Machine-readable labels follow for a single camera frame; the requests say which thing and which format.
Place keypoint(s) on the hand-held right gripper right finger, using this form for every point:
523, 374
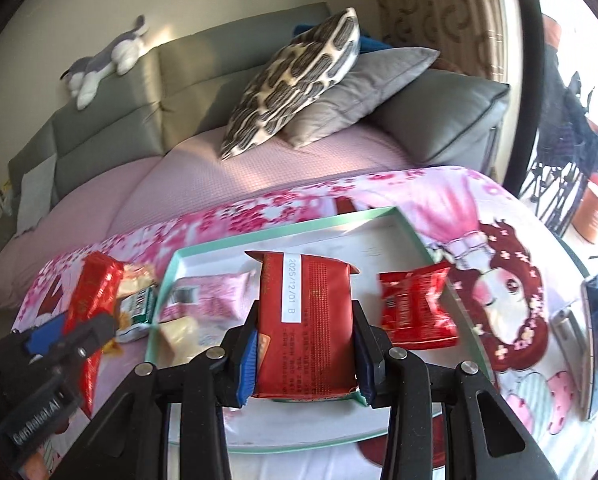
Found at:
365, 370

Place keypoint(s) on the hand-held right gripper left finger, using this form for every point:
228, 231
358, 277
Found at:
246, 370

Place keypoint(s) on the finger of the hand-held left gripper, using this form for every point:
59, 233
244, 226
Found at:
44, 332
79, 342

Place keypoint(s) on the long red snack packet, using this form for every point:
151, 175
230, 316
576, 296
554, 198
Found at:
96, 285

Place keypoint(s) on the red packet with white stripe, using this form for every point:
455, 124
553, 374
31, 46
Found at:
306, 330

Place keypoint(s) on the clear round pastry packet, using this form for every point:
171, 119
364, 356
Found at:
179, 335

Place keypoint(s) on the pink snack packet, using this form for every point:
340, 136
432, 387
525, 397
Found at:
214, 292

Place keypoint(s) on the white box with teal rim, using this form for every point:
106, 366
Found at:
329, 237

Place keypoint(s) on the orange yellow snack packet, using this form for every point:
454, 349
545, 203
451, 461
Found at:
115, 335

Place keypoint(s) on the dark green snack packet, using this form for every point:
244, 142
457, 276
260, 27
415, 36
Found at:
141, 312

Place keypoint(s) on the small red snack packet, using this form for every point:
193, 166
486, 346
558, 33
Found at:
414, 305

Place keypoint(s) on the cream snack packet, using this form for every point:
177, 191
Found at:
136, 280

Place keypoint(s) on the light grey cushion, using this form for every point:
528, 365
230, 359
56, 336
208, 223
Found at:
36, 195

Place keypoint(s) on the pink sofa cover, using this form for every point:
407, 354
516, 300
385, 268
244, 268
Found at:
204, 175

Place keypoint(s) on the cartoon printed blanket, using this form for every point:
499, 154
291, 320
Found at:
479, 200

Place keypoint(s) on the grey pillow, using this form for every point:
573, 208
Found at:
359, 95

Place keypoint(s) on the orange bucket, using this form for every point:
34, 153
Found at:
594, 215

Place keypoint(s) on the grey white plush toy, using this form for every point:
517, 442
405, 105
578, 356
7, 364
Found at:
104, 62

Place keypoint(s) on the grey sofa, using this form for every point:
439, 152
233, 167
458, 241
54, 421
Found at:
189, 75

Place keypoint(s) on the brown patterned pillow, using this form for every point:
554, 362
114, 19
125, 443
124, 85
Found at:
294, 80

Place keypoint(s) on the black folding chair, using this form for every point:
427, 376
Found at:
564, 150

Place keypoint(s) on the blue cloth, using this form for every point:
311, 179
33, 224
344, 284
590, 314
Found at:
374, 45

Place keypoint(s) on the beige patterned curtain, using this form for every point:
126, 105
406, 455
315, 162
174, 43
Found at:
439, 10

